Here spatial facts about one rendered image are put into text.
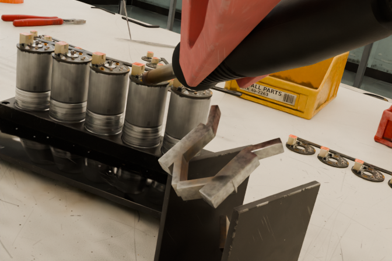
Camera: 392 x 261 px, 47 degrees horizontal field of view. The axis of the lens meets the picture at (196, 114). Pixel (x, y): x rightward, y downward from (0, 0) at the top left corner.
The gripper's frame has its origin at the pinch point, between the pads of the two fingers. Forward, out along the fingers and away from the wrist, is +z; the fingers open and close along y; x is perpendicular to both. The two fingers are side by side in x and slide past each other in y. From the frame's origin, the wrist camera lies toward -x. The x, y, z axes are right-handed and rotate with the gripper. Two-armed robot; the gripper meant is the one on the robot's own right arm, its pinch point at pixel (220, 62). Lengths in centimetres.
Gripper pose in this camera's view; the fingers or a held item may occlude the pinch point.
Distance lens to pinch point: 18.2
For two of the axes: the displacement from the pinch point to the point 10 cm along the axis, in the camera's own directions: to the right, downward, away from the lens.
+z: -3.3, 6.5, 6.9
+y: -9.0, -0.1, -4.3
